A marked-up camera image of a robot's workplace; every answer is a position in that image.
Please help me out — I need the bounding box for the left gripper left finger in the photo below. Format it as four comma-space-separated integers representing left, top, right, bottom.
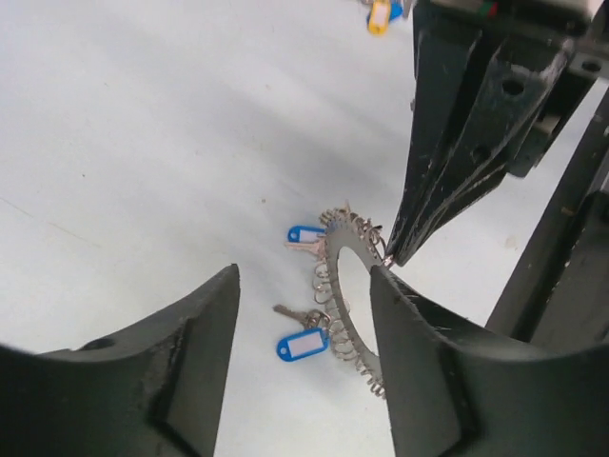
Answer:
1, 265, 240, 456

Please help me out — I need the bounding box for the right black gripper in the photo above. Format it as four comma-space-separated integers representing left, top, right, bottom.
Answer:
387, 1, 608, 266

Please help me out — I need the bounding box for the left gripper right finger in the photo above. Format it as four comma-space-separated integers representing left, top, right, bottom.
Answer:
370, 267, 608, 456

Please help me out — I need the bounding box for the metal key organizer ring disc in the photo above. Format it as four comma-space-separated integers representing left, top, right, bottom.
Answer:
313, 205, 385, 399

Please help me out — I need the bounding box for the blue tag key lower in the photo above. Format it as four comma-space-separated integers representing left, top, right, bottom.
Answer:
273, 304, 331, 363

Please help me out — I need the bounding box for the blue tag key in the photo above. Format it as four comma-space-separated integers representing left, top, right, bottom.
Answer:
273, 304, 331, 363
285, 225, 325, 260

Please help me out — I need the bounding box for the blue tag key upper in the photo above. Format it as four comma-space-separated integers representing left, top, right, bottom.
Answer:
285, 225, 325, 260

